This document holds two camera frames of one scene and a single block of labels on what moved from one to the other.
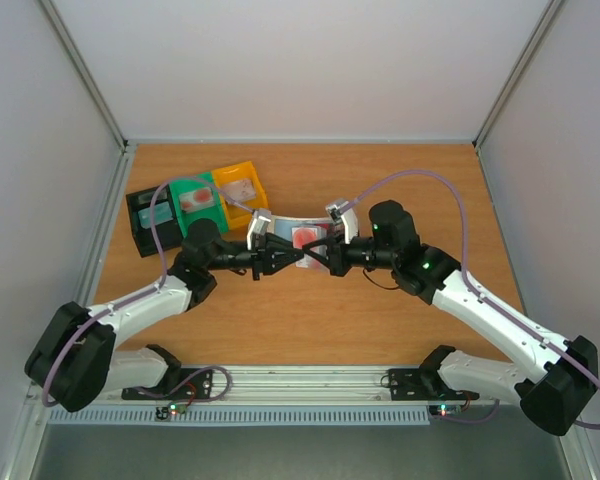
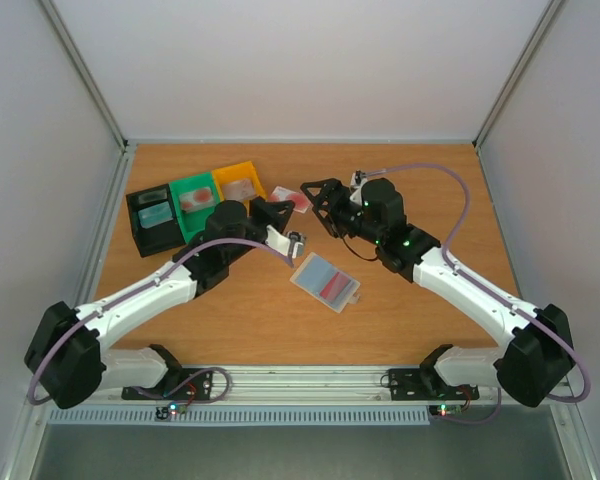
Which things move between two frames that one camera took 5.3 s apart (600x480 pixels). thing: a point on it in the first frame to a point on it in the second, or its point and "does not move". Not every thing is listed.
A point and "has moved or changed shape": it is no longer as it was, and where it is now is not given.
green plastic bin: (213, 212) does not move
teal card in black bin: (162, 214) does not move
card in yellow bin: (240, 190) does not move
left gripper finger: (279, 253) to (276, 213)
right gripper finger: (307, 247) to (318, 193)
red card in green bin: (195, 200) does not move
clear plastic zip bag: (302, 230) has moved or changed shape
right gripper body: (338, 255) to (334, 201)
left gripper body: (258, 255) to (253, 212)
